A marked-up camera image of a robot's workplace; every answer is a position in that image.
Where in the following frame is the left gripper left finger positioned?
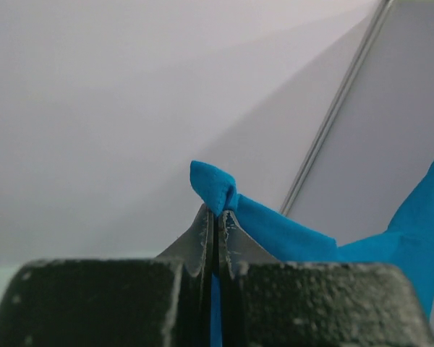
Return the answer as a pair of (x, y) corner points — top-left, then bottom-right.
(0, 206), (213, 346)

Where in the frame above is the aluminium frame rail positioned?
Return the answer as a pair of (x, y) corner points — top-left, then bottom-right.
(279, 0), (394, 217)

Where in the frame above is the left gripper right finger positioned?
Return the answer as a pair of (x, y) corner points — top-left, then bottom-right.
(218, 211), (434, 346)

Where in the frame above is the blue t shirt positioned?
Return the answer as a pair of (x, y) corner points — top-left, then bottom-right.
(190, 150), (434, 347)

